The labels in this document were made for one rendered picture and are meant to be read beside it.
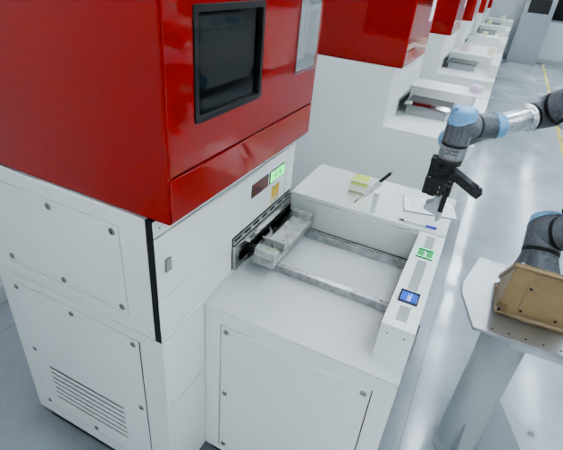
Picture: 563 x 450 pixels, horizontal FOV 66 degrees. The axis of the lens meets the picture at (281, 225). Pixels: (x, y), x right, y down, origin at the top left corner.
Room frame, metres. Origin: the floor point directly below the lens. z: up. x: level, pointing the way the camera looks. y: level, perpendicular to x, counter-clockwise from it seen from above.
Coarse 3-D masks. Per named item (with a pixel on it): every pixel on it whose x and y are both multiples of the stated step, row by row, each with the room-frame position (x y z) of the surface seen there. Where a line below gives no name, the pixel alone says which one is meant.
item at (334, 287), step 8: (280, 264) 1.24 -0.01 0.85; (280, 272) 1.23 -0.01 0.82; (288, 272) 1.22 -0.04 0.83; (296, 272) 1.20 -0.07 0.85; (304, 272) 1.20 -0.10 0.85; (304, 280) 1.19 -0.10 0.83; (312, 280) 1.18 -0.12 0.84; (320, 280) 1.17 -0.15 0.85; (328, 280) 1.17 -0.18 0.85; (328, 288) 1.16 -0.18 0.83; (336, 288) 1.14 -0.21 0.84; (344, 288) 1.14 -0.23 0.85; (344, 296) 1.13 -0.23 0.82; (352, 296) 1.12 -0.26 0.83; (360, 296) 1.11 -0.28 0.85; (368, 296) 1.11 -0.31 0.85; (368, 304) 1.10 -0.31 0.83; (376, 304) 1.09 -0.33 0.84; (384, 304) 1.08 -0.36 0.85
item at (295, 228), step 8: (288, 224) 1.47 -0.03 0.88; (296, 224) 1.47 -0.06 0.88; (304, 224) 1.48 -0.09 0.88; (280, 232) 1.40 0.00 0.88; (288, 232) 1.41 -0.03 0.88; (296, 232) 1.41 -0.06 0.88; (304, 232) 1.45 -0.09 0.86; (296, 240) 1.38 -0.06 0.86; (288, 248) 1.31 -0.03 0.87; (256, 256) 1.23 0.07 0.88; (280, 256) 1.25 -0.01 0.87; (264, 264) 1.21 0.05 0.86; (272, 264) 1.20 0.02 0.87
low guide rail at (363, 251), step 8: (312, 232) 1.47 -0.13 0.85; (320, 232) 1.48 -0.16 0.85; (320, 240) 1.46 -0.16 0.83; (328, 240) 1.44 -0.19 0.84; (336, 240) 1.43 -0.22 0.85; (344, 240) 1.44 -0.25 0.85; (344, 248) 1.42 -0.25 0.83; (352, 248) 1.40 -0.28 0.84; (360, 248) 1.39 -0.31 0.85; (368, 248) 1.40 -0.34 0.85; (368, 256) 1.38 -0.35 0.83; (376, 256) 1.37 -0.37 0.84; (384, 256) 1.36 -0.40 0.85; (392, 256) 1.36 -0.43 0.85; (392, 264) 1.34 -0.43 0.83; (400, 264) 1.33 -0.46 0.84
